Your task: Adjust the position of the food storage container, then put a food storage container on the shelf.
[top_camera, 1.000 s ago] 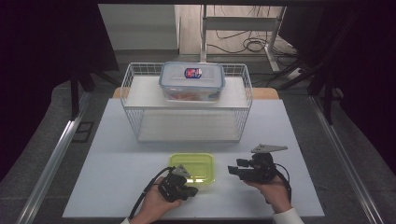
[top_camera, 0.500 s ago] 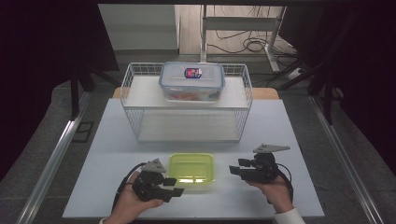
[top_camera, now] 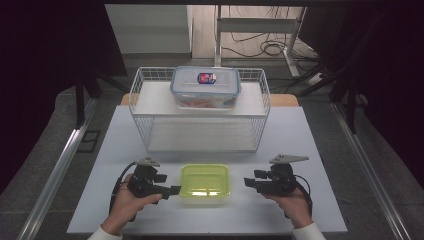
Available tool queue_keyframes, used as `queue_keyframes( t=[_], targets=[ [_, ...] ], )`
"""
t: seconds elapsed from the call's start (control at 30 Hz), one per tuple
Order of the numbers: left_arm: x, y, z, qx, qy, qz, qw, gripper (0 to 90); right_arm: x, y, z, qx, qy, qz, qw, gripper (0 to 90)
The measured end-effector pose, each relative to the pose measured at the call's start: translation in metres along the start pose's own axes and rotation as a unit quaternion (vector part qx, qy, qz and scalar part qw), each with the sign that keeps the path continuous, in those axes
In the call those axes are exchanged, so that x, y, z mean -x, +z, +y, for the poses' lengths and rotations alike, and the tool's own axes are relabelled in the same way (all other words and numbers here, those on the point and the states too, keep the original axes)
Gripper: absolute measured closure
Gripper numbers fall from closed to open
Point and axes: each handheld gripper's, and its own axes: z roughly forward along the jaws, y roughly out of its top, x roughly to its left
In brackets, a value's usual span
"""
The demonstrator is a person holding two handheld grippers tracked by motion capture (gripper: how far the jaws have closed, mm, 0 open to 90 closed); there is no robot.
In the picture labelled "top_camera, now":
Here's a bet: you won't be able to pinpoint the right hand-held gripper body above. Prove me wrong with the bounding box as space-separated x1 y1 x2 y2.
259 153 310 197

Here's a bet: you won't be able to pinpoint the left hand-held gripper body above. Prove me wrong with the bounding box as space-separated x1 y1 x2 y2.
126 156 174 199

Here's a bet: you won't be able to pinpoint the green lidded plastic container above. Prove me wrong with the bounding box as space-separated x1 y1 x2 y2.
178 162 232 206

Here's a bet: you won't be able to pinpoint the white wire shelf rack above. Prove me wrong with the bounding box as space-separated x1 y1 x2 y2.
128 66 272 155

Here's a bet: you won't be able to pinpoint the clear container with blue-rimmed lid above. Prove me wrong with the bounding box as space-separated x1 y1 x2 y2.
169 65 242 110

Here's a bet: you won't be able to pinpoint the person's right hand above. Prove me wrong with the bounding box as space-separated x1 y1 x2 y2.
260 186 314 230

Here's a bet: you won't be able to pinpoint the person's left hand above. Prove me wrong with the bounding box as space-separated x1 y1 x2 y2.
100 173 164 236

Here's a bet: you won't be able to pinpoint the wooden table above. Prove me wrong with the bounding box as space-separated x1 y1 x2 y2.
119 92 300 108

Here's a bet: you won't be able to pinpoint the black metal stand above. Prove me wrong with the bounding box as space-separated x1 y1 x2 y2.
295 49 371 135
73 65 130 130

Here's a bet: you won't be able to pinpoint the white power strip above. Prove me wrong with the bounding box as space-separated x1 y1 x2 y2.
305 71 325 87

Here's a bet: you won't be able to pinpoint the white cabinet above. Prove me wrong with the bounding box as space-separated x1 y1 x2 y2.
103 3 195 56

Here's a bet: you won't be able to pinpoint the black curtain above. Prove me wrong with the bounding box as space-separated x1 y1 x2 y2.
298 4 424 191
0 0 128 195

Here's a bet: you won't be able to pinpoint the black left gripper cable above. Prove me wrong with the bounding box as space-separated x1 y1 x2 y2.
108 161 138 222

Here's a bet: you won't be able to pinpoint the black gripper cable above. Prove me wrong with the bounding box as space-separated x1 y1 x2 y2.
285 173 314 220
108 161 138 222

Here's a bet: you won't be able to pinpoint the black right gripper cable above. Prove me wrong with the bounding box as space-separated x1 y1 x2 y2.
285 173 314 220

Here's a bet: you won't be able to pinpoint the aluminium rail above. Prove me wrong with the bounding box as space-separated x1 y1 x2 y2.
331 101 414 240
15 97 98 240

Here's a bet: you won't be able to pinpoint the black floor cables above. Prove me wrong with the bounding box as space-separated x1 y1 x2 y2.
221 5 319 60

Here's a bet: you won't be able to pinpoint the white metal desk frame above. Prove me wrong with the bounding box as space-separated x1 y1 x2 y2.
213 4 308 79

